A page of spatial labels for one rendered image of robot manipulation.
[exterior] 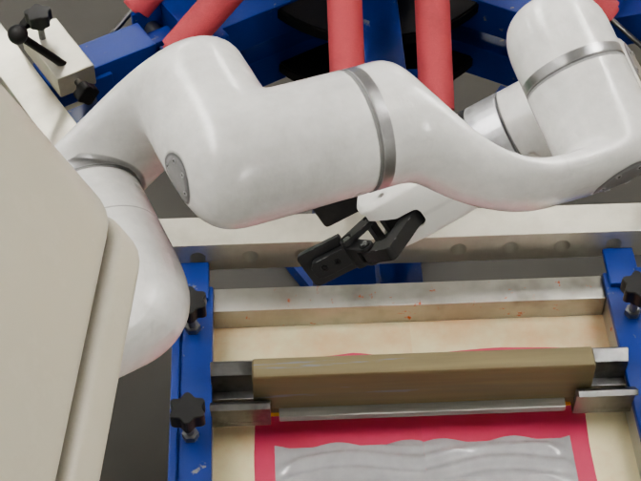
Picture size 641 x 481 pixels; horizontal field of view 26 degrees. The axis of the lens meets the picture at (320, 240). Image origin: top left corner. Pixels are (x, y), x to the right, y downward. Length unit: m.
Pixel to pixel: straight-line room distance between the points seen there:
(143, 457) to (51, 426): 2.33
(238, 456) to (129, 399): 1.25
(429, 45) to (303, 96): 1.08
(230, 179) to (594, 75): 0.27
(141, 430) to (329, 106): 2.04
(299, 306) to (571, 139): 0.87
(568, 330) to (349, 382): 0.33
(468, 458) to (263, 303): 0.33
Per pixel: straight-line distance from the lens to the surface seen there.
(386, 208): 1.06
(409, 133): 0.90
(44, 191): 0.56
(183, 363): 1.72
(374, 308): 1.79
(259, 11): 2.16
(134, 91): 0.94
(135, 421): 2.90
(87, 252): 0.58
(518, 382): 1.68
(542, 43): 0.98
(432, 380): 1.66
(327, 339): 1.80
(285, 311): 1.79
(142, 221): 0.93
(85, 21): 3.80
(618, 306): 1.81
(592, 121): 0.96
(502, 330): 1.82
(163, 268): 0.90
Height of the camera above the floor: 2.38
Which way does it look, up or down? 48 degrees down
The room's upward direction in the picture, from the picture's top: straight up
